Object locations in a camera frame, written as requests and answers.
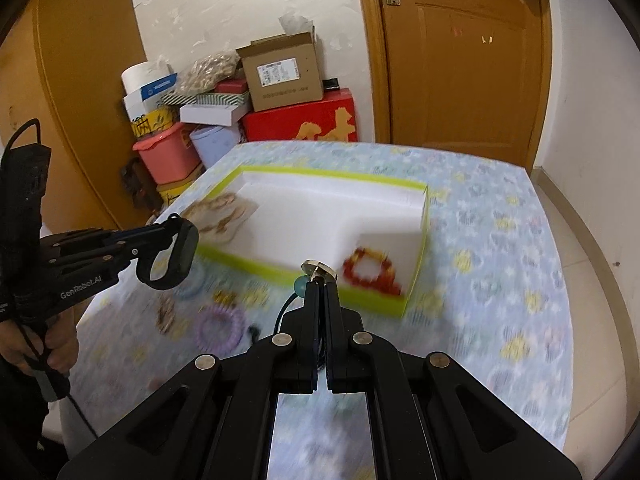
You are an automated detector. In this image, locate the pink plastic bin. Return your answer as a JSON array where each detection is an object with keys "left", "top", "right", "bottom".
[{"left": 132, "top": 121, "right": 204, "bottom": 185}]

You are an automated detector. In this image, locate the white flat box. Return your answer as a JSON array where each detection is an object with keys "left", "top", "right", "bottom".
[{"left": 178, "top": 103, "right": 252, "bottom": 127}]

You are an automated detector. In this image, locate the purple coil hair tie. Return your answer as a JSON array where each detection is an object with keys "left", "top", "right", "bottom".
[{"left": 194, "top": 305, "right": 247, "bottom": 354}]

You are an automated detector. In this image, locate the red box with gold figures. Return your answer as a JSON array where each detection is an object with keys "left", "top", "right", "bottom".
[{"left": 242, "top": 88, "right": 359, "bottom": 144}]

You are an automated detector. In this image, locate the blue floral tablecloth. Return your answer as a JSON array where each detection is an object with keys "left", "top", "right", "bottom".
[{"left": 75, "top": 140, "right": 572, "bottom": 480}]

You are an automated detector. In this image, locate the white box with blue label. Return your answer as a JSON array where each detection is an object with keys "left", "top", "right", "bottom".
[{"left": 123, "top": 74, "right": 179, "bottom": 120}]

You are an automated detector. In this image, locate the yellow cardboard box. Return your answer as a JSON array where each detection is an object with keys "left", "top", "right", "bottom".
[{"left": 156, "top": 166, "right": 207, "bottom": 207}]

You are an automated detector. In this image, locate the white paper roll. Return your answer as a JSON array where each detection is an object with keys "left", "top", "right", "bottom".
[{"left": 121, "top": 61, "right": 172, "bottom": 97}]

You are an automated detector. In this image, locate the clear plastic bag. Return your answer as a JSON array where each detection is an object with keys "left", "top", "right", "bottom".
[{"left": 279, "top": 11, "right": 317, "bottom": 37}]

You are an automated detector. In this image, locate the bag of peanuts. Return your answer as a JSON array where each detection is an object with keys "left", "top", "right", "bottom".
[{"left": 177, "top": 52, "right": 244, "bottom": 94}]

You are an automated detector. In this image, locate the dark red bead bracelet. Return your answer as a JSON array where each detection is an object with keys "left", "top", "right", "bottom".
[{"left": 156, "top": 300, "right": 177, "bottom": 334}]

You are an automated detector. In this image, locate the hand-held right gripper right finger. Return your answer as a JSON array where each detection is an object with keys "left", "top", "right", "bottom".
[{"left": 325, "top": 281, "right": 584, "bottom": 480}]

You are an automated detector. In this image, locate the yellow patterned box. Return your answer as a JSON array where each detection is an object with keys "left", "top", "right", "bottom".
[{"left": 130, "top": 107, "right": 181, "bottom": 139}]

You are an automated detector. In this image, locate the wooden wardrobe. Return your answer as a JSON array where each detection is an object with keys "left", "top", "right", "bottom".
[{"left": 0, "top": 0, "right": 149, "bottom": 233}]

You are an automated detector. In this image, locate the black cable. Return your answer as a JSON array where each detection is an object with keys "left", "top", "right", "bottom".
[{"left": 67, "top": 392, "right": 101, "bottom": 438}]

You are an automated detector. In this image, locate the lavender plastic container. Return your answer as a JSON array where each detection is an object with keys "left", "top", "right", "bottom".
[{"left": 189, "top": 125, "right": 242, "bottom": 169}]

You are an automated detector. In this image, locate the wooden door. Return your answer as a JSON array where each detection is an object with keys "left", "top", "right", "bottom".
[{"left": 354, "top": 0, "right": 554, "bottom": 171}]

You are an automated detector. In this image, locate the open cardboard box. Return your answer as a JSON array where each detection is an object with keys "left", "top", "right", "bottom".
[{"left": 236, "top": 31, "right": 326, "bottom": 113}]

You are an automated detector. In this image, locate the translucent gold hair claw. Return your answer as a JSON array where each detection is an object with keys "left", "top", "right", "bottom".
[{"left": 181, "top": 192, "right": 261, "bottom": 242}]

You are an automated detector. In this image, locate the person's left forearm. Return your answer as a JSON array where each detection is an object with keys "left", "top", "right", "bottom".
[{"left": 0, "top": 357, "right": 68, "bottom": 480}]

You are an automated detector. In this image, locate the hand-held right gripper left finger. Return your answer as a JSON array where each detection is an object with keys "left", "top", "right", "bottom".
[{"left": 57, "top": 282, "right": 321, "bottom": 480}]

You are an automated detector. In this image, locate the small red box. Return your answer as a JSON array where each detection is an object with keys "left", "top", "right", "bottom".
[{"left": 215, "top": 78, "right": 250, "bottom": 96}]

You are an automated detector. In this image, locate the green striped box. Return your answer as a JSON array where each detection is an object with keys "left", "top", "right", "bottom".
[{"left": 166, "top": 91, "right": 252, "bottom": 109}]

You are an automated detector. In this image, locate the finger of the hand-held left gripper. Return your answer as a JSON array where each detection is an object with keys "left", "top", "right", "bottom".
[{"left": 45, "top": 212, "right": 200, "bottom": 290}]

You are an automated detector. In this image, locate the blue coil hair tie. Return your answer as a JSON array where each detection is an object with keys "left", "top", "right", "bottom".
[{"left": 170, "top": 260, "right": 213, "bottom": 303}]

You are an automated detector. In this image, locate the white box with green rim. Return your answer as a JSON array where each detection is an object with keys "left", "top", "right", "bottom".
[{"left": 192, "top": 164, "right": 431, "bottom": 317}]

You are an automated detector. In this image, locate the person's left hand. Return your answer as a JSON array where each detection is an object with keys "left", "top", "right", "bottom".
[{"left": 0, "top": 316, "right": 81, "bottom": 377}]

